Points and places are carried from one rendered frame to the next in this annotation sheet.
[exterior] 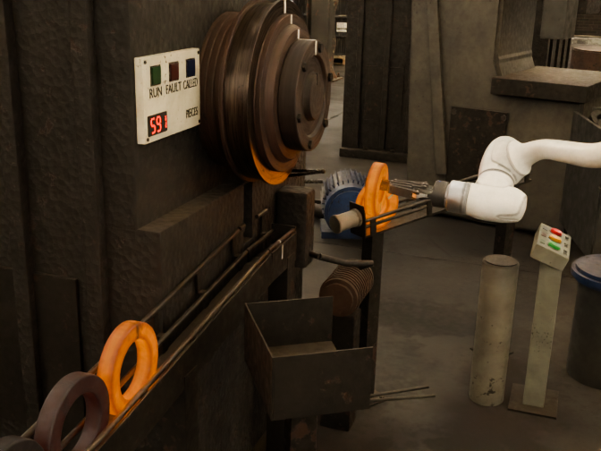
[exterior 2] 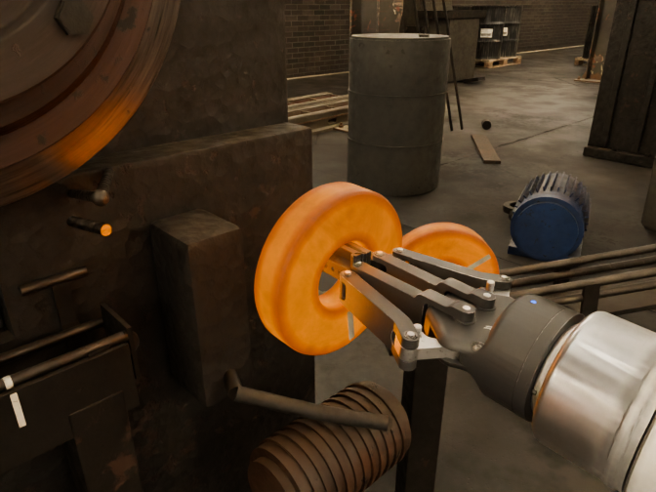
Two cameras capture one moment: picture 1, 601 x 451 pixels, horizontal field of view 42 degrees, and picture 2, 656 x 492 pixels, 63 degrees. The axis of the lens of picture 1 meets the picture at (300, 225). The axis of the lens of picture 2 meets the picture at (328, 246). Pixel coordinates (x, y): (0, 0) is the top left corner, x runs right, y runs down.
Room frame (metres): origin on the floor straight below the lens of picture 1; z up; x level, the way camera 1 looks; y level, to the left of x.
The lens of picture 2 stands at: (1.81, -0.40, 1.04)
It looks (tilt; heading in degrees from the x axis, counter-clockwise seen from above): 24 degrees down; 27
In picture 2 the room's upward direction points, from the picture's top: straight up
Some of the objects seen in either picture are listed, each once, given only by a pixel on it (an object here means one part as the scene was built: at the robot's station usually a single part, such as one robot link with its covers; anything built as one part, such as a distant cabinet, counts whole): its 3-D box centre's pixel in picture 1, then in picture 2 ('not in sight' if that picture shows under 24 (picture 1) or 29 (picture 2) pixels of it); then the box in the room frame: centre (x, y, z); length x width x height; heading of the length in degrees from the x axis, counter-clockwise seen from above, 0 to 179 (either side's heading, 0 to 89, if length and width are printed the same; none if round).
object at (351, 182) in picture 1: (347, 201); (552, 213); (4.31, -0.27, 0.17); 0.57 x 0.31 x 0.34; 1
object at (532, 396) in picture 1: (544, 320); not in sight; (2.45, -0.83, 0.31); 0.24 x 0.16 x 0.62; 161
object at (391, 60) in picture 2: not in sight; (395, 111); (4.92, 0.74, 0.45); 0.59 x 0.59 x 0.89
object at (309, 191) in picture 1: (294, 225); (202, 307); (2.27, 0.02, 0.68); 0.11 x 0.08 x 0.24; 71
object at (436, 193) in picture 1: (431, 192); (495, 337); (2.13, -0.37, 0.83); 0.09 x 0.08 x 0.07; 71
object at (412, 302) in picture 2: (406, 190); (405, 302); (2.15, -0.30, 0.84); 0.11 x 0.01 x 0.04; 72
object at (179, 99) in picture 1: (170, 93); not in sight; (1.76, 0.30, 1.15); 0.26 x 0.02 x 0.18; 161
